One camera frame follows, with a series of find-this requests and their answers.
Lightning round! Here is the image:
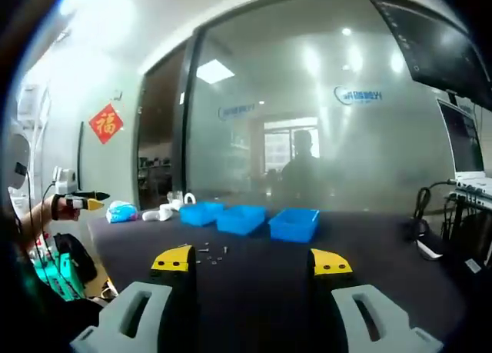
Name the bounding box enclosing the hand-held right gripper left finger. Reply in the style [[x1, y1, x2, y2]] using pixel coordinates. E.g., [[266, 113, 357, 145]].
[[70, 245, 199, 353]]

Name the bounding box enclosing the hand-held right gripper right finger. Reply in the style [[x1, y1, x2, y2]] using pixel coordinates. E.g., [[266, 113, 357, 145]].
[[306, 248, 445, 353]]

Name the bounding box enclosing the screws nuts washers group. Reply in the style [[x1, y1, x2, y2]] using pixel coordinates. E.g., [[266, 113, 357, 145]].
[[177, 241, 231, 265]]

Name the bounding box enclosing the blue plastic bin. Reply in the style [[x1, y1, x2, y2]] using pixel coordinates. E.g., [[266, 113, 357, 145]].
[[215, 205, 268, 237], [179, 201, 226, 227], [268, 208, 321, 244]]

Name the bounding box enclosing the person's left hand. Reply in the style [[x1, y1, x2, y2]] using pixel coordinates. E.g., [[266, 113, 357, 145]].
[[56, 203, 81, 221]]

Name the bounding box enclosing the blue white tissue pack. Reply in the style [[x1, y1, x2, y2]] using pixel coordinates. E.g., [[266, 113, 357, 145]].
[[105, 200, 138, 224]]

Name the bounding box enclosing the black bag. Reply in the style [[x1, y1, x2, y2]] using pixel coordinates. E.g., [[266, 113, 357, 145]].
[[53, 232, 98, 285]]

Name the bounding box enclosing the white shelf rack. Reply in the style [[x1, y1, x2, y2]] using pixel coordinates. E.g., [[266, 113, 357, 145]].
[[17, 83, 52, 177]]

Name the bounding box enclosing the stack of teal boxes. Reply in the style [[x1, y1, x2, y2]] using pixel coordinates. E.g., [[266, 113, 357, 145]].
[[32, 248, 86, 302]]

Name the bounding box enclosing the white equipment box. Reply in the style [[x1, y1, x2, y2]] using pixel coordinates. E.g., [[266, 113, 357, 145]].
[[447, 171, 492, 211]]

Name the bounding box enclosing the blue logo glass sticker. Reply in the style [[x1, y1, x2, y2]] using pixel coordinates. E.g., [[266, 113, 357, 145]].
[[217, 102, 257, 122], [333, 85, 384, 107]]

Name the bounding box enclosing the ceiling light panel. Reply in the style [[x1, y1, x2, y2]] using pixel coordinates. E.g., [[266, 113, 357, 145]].
[[195, 59, 235, 85]]

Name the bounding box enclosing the large black monitor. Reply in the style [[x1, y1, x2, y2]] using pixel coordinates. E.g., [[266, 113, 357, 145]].
[[369, 0, 492, 112]]

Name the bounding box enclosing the black door handle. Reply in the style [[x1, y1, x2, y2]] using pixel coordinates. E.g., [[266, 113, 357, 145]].
[[78, 121, 85, 188]]

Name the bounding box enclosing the red diamond wall decoration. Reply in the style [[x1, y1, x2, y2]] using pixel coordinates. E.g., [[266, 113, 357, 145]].
[[88, 102, 125, 145]]

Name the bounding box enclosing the black cable loop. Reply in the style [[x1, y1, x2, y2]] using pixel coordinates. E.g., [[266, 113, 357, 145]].
[[413, 179, 457, 238]]

